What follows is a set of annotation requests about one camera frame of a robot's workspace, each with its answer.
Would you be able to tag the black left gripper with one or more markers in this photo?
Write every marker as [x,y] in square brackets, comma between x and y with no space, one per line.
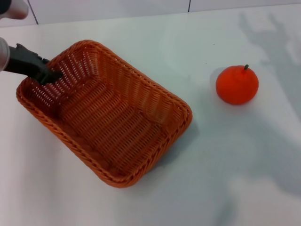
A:
[24,62]

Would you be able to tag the orange woven plastic basket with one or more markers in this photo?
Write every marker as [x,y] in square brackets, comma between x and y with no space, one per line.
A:
[110,122]

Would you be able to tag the orange toy fruit with stem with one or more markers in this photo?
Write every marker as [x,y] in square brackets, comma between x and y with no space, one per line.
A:
[236,87]

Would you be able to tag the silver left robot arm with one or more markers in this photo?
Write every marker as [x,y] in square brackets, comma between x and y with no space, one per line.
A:
[3,54]

